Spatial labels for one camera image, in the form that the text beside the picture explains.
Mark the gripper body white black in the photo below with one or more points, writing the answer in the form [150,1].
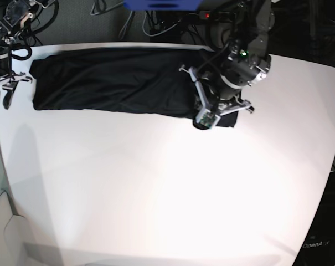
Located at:
[10,82]
[211,107]

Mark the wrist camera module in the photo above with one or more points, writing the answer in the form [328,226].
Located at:
[206,119]

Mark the black power strip red switch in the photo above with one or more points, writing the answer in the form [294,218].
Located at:
[221,16]

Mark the black OpenArm base box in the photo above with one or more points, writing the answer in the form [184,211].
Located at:
[319,245]

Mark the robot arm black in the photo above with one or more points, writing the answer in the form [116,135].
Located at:
[16,22]
[235,52]

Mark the blue box at top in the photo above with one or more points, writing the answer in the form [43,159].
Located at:
[162,5]

